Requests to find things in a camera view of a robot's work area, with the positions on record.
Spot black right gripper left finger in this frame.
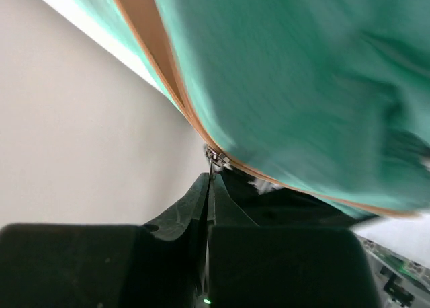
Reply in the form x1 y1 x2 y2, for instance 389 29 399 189
1 174 210 307

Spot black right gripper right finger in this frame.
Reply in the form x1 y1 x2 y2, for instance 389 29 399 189
208 176 382 307

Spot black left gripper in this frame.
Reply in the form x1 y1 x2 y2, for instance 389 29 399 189
221 169 376 227

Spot metal zipper slider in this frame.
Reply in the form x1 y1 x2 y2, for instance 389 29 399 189
204 145 232 176

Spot orange and teal hooded jacket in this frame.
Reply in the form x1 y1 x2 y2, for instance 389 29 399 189
73 0 429 216

